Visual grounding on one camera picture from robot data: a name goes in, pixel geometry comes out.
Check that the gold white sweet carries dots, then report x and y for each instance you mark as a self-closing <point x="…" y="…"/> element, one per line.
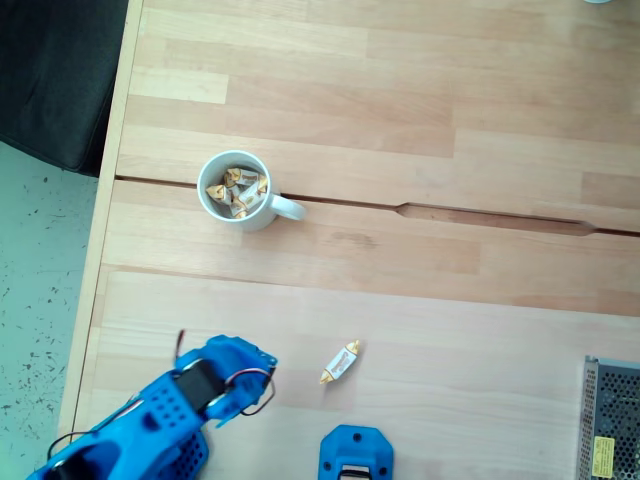
<point x="219" y="192"/>
<point x="341" y="361"/>
<point x="242" y="177"/>
<point x="248" y="199"/>

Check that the blue post base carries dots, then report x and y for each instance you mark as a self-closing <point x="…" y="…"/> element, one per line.
<point x="356" y="445"/>

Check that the black cushion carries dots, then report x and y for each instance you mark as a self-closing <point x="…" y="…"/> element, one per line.
<point x="55" y="75"/>

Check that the white ceramic mug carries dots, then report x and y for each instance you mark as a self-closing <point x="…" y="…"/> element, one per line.
<point x="260" y="220"/>

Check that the white round object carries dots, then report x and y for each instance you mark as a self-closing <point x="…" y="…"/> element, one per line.
<point x="597" y="1"/>

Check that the perforated metal power supply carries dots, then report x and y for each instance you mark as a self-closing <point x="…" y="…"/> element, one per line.
<point x="612" y="420"/>

